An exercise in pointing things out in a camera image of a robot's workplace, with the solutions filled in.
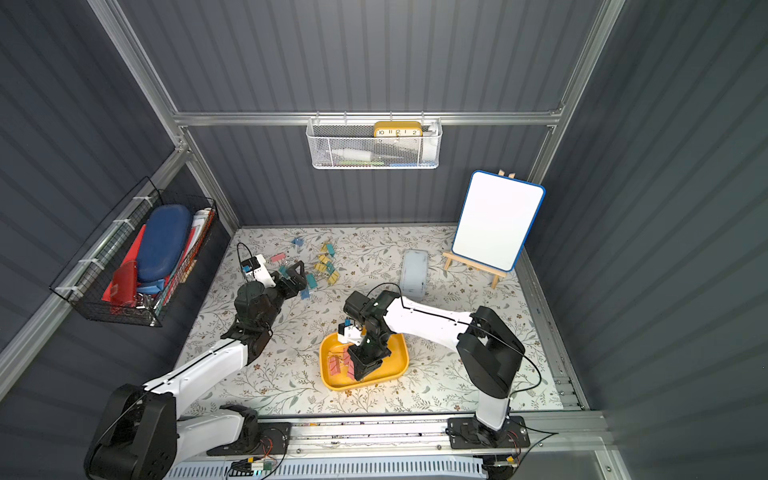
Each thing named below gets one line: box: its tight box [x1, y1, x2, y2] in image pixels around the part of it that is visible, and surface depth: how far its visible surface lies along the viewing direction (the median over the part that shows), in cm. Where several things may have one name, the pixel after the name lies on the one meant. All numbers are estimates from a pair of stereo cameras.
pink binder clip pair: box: [329, 349, 355, 379], surface depth 86 cm
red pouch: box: [110, 260, 137, 315], surface depth 66 cm
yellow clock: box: [374, 121, 423, 137], surface depth 90 cm
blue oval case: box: [137, 204, 192, 282], surface depth 75 cm
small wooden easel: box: [442, 252, 507, 289], surface depth 101 cm
